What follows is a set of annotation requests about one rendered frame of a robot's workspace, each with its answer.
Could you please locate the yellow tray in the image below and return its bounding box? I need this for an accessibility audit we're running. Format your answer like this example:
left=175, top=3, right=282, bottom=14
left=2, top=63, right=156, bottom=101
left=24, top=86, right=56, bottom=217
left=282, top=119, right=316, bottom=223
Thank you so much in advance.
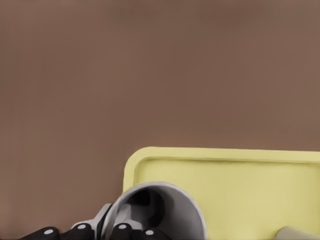
left=123, top=146, right=320, bottom=240

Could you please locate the left gripper right finger black root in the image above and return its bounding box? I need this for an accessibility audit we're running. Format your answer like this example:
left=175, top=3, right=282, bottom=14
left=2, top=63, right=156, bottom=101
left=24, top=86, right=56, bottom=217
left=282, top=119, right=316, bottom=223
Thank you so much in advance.
left=109, top=222, right=174, bottom=240

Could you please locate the left gripper left finger black root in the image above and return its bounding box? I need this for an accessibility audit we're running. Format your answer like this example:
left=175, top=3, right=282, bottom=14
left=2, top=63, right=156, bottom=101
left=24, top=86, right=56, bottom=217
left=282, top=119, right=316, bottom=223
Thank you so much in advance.
left=19, top=203, right=114, bottom=240

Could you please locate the white IKEA cup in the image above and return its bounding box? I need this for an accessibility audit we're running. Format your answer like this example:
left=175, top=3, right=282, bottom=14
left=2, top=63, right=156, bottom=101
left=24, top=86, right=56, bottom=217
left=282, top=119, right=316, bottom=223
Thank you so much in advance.
left=100, top=181, right=209, bottom=240
left=274, top=225, right=320, bottom=240

